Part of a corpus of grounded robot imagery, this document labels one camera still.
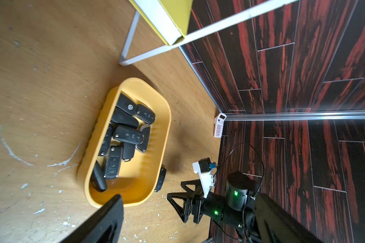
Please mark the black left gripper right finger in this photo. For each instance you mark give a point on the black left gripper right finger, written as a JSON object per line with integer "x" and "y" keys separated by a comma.
{"x": 275, "y": 225}

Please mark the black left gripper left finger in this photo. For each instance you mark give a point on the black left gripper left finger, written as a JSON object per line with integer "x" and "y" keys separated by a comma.
{"x": 104, "y": 226}

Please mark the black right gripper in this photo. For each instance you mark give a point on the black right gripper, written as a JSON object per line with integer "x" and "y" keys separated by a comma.
{"x": 192, "y": 201}

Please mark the silver-edged car key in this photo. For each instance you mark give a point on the silver-edged car key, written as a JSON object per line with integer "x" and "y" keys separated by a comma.
{"x": 97, "y": 178}

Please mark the black three-button car key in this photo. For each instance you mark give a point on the black three-button car key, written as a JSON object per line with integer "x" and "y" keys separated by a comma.
{"x": 112, "y": 163}
{"x": 128, "y": 135}

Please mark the black VW car key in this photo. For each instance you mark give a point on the black VW car key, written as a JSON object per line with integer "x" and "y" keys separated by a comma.
{"x": 126, "y": 104}

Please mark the black silver Porsche key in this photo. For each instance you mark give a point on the black silver Porsche key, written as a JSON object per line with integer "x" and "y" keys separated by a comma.
{"x": 146, "y": 130}

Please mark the dark grey car key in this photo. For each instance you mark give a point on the dark grey car key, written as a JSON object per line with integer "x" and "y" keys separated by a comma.
{"x": 120, "y": 117}

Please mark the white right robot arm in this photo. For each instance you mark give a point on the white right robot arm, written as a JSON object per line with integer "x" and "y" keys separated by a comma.
{"x": 232, "y": 213}

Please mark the yellow storage box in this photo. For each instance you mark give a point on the yellow storage box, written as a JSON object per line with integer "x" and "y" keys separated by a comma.
{"x": 137, "y": 178}

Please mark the white calculator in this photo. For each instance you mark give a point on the white calculator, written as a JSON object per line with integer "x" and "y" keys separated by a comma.
{"x": 219, "y": 124}

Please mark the yellow book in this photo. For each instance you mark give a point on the yellow book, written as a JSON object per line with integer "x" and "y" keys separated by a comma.
{"x": 169, "y": 19}

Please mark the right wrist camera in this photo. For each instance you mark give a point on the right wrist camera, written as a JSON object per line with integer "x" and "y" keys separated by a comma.
{"x": 204, "y": 168}

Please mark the aluminium right corner post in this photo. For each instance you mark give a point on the aluminium right corner post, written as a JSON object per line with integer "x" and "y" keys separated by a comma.
{"x": 290, "y": 116}

